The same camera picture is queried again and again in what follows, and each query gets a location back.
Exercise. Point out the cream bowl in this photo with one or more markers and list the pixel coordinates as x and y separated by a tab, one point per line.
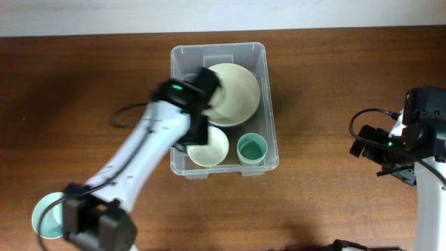
238	97

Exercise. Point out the cream cup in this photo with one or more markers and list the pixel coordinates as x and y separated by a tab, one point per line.
251	163

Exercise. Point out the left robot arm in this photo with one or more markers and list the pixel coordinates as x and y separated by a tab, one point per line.
96	215

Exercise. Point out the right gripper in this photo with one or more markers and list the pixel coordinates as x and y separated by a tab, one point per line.
404	173

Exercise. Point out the white small bowl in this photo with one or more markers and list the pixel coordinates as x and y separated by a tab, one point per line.
214	152

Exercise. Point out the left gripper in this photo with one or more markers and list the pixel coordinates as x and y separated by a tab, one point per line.
203	139

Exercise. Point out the yellow small bowl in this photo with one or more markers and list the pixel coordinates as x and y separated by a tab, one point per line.
209	166

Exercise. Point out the mint green small bowl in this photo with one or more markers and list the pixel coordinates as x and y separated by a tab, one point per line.
52	224

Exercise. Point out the dark blue bowl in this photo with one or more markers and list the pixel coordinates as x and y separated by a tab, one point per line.
240	123

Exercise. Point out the clear plastic storage bin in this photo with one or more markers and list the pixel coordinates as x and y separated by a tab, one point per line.
186	60

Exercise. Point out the mint green cup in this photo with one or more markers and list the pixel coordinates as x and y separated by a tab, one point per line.
252	146

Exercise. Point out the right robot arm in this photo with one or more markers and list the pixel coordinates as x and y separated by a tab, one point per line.
414	152

